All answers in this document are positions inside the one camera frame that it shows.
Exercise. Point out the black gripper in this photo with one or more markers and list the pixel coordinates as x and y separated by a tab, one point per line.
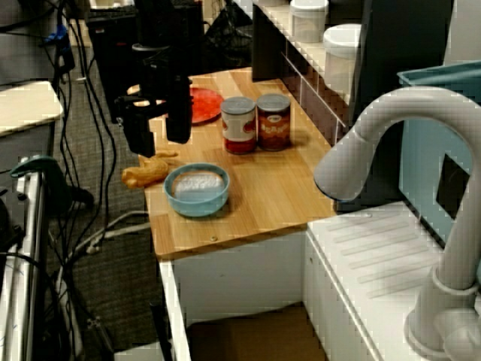
158	75

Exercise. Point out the yellow toy chicken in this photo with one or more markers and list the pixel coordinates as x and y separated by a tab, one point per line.
146	175

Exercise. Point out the red plate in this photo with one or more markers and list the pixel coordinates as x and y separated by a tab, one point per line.
206	105

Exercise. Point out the toy salmon sushi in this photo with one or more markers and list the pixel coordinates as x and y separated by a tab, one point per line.
197	184

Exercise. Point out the light blue bowl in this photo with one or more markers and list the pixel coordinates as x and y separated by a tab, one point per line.
195	208

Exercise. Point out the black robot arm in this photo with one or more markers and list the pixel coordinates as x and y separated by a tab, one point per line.
154	22

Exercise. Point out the tomato print can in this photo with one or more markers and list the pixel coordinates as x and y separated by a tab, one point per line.
238	128

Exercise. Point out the black computer tower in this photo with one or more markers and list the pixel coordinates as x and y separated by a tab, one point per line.
112	56

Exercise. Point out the black mesh bin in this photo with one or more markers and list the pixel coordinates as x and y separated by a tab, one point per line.
229	41

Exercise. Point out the beans print can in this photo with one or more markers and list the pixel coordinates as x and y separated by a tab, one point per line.
273	128

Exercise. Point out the white side table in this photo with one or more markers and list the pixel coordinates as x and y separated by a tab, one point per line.
26	105

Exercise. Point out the white toy sink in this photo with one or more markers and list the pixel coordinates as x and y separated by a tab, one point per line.
240	278

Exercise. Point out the white lidded jar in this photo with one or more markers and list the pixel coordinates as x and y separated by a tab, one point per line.
340	64
308	22

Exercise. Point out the grey toy faucet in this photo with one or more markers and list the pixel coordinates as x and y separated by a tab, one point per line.
413	105

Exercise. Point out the teal toy microwave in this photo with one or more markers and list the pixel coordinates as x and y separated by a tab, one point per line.
421	158

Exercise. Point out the narrow black shelf post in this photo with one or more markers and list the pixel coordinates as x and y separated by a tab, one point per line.
267	45

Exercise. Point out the aluminium frame profile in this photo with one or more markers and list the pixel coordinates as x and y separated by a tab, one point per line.
32	225

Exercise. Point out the wide black shelf post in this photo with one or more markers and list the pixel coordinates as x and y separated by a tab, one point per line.
398	45

